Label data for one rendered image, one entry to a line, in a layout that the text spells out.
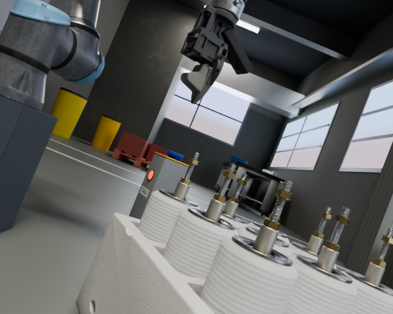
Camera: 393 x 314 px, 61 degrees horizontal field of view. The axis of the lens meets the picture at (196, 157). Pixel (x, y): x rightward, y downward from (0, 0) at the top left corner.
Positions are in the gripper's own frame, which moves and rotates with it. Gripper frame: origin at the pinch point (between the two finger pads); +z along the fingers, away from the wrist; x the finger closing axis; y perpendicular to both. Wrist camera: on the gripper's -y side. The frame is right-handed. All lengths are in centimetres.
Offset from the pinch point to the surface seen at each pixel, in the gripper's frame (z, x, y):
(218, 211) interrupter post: 19.6, 30.2, 4.5
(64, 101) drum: -5, -472, -23
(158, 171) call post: 18.7, 2.8, 3.5
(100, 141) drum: 33, -545, -112
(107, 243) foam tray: 33.2, 13.5, 12.0
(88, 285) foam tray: 41.5, 13.0, 12.0
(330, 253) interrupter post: 18.7, 41.7, -6.7
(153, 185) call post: 22.0, 3.2, 3.5
